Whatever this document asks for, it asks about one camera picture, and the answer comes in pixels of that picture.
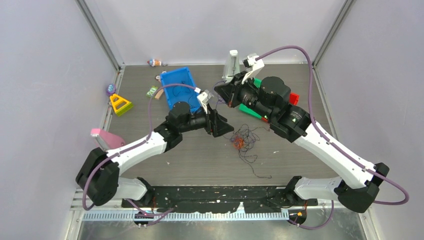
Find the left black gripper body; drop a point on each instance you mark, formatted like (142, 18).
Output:
(195, 122)

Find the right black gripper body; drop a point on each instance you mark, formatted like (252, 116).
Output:
(248, 96)

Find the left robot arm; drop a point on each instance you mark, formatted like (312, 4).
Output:
(100, 175)

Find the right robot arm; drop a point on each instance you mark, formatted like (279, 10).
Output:
(355, 187)

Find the green plastic bin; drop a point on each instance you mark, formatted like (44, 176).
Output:
(249, 111)

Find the red plastic bin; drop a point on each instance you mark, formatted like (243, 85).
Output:
(293, 99)

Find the blue plastic bin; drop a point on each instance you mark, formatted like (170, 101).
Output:
(182, 77)

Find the white metronome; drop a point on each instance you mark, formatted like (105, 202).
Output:
(232, 66)

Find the wooden block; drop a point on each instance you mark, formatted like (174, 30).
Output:
(158, 94)

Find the green toy block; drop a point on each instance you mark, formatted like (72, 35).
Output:
(151, 91)

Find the small round toy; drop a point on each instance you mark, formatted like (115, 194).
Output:
(158, 77)

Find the small figurine toy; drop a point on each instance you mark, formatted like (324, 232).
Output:
(154, 62)

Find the yellow triangle toy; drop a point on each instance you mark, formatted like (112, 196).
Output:
(119, 104)

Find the purple round toy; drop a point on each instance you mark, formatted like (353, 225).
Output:
(111, 89)

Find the pink stand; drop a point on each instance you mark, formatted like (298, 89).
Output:
(106, 140)

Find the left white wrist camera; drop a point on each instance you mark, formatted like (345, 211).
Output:
(204, 96)

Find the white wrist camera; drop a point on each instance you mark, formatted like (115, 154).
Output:
(252, 67)
(204, 96)

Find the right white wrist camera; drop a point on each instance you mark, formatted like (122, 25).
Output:
(252, 67)

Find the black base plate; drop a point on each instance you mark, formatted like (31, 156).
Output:
(221, 199)

